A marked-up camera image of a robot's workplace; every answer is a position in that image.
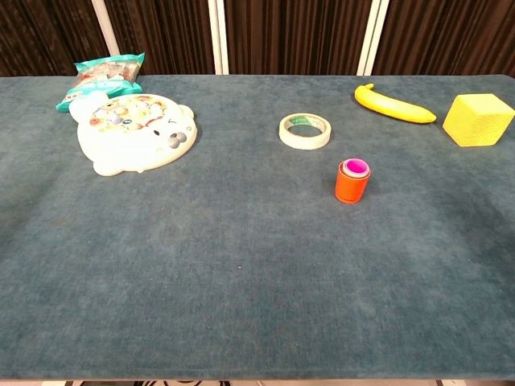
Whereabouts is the masking tape roll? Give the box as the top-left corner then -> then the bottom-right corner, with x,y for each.
278,113 -> 332,151

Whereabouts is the orange plastic cup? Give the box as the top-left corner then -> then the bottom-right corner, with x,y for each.
335,158 -> 372,204

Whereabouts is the white fish toy board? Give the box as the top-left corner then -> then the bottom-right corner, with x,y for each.
68,90 -> 199,177

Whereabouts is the yellow banana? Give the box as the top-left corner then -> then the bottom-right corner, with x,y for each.
353,83 -> 438,125

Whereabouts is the dark ribbed partition panel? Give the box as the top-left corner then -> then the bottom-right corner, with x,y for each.
91,0 -> 225,76
357,0 -> 515,77
0,0 -> 122,77
208,0 -> 389,76

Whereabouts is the blue carpet table cover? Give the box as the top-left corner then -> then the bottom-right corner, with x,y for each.
0,74 -> 515,381

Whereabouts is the teal snack bag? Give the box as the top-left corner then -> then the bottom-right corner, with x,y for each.
56,51 -> 146,113

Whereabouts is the yellow foam cube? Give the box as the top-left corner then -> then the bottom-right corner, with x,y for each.
442,93 -> 515,148

